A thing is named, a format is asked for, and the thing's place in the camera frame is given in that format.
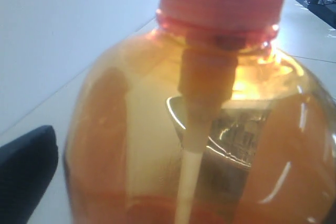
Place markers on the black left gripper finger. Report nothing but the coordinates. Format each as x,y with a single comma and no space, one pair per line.
28,164

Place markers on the orange pump soap bottle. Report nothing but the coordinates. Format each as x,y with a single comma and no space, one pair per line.
202,120

